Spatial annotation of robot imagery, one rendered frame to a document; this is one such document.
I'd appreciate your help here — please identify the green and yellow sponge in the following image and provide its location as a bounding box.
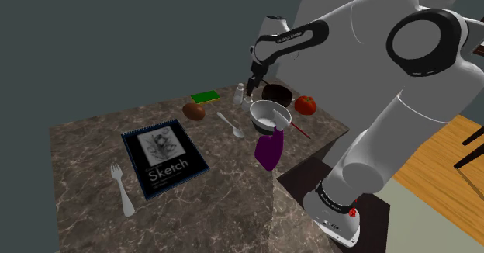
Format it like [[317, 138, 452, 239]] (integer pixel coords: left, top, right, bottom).
[[189, 89, 222, 106]]

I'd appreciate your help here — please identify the black pan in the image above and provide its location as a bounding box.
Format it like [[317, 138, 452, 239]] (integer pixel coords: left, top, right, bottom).
[[261, 78, 294, 109]]

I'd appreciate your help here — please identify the red pencil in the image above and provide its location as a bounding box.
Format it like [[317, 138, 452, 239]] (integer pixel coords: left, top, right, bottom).
[[289, 121, 312, 140]]

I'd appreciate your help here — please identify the black sketch book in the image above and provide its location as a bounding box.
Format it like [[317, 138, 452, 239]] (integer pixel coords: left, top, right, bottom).
[[120, 118, 211, 201]]

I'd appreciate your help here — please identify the purple spray bottle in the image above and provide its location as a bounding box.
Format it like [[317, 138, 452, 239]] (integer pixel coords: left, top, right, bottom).
[[254, 108, 293, 172]]

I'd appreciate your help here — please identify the grey and white bowl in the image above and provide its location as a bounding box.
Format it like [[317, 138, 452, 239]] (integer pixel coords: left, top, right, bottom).
[[248, 99, 293, 137]]

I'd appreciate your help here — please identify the white spoon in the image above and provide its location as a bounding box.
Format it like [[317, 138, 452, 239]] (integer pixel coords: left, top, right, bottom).
[[216, 111, 246, 139]]

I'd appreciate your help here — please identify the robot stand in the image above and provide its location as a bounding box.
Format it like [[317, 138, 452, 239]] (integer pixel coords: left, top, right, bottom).
[[277, 156, 391, 253]]

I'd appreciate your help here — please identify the white fork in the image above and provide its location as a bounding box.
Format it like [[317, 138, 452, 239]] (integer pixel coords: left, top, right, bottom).
[[109, 163, 137, 218]]

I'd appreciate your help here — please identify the brown egg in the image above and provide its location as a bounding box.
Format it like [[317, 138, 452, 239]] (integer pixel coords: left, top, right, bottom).
[[181, 102, 206, 123]]

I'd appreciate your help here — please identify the red tomato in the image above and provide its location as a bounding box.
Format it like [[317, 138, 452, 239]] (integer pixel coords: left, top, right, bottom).
[[293, 95, 318, 116]]

